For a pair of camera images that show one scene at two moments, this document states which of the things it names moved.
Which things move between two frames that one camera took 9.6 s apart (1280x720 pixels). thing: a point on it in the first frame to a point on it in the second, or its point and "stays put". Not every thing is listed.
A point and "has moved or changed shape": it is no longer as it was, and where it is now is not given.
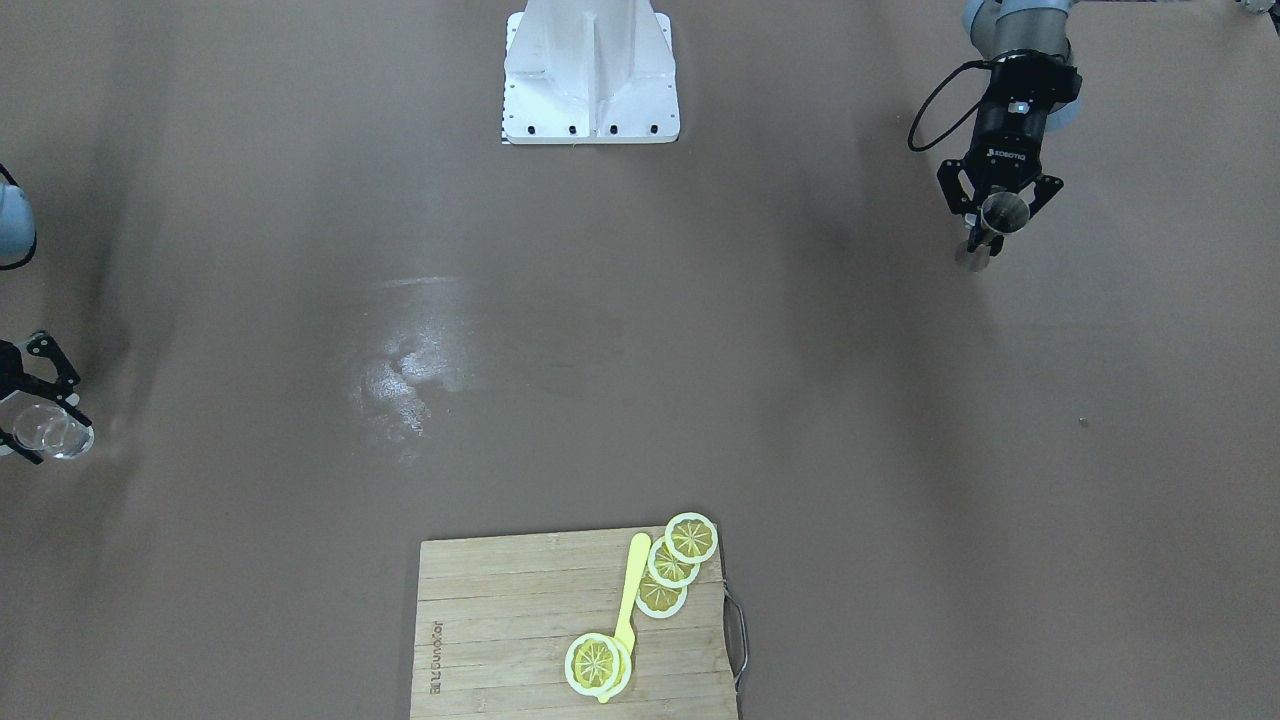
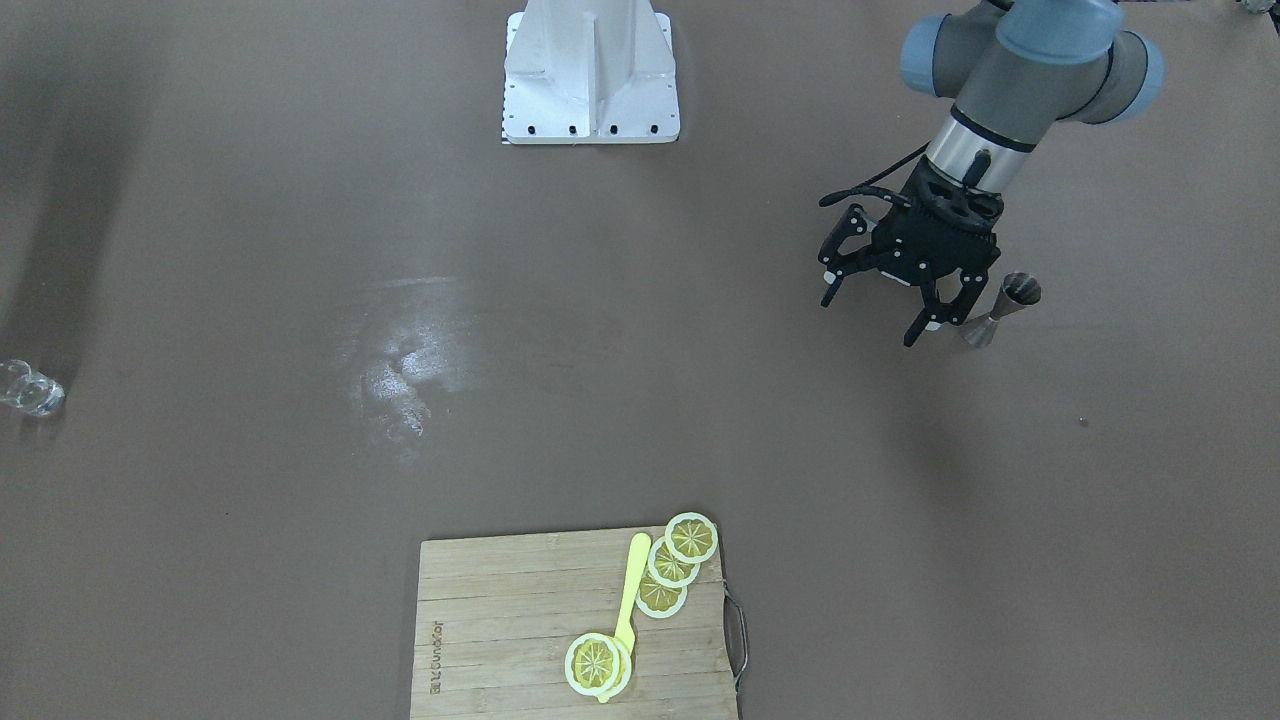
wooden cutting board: x=496 y=617 stays put
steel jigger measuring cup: x=1001 y=213 has moved or changed shape
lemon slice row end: x=691 y=538 stays put
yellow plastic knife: x=625 y=632 stays put
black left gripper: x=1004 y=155 to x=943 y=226
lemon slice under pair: x=625 y=668 stays put
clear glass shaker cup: x=48 y=428 has moved or changed shape
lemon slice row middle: x=667 y=570 stays put
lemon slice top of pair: x=593 y=663 stays put
